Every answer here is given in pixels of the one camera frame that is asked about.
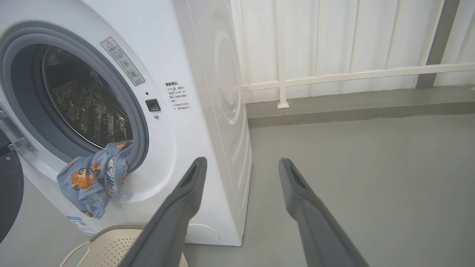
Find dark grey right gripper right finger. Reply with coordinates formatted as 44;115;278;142
278;158;370;267

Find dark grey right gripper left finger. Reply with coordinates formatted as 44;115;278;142
119;157;207;267

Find blue clothes with orange print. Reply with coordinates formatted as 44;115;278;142
57;140;134;219

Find cream perforated laundry basket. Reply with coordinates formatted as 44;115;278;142
59;224;189;267

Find white front-load washing machine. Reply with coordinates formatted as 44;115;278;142
0;0;253;247

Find grey rubber door seal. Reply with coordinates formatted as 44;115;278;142
0;22;150;173

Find metal door hinge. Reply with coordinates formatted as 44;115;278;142
0;108;36;152

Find round white filter cover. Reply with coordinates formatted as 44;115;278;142
186;224;220;244

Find blue energy label sticker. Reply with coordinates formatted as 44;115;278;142
66;215;97;236

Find white metal railing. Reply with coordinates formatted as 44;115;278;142
230;0;475;109

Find grey warning label sticker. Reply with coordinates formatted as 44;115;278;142
100;36;146;86

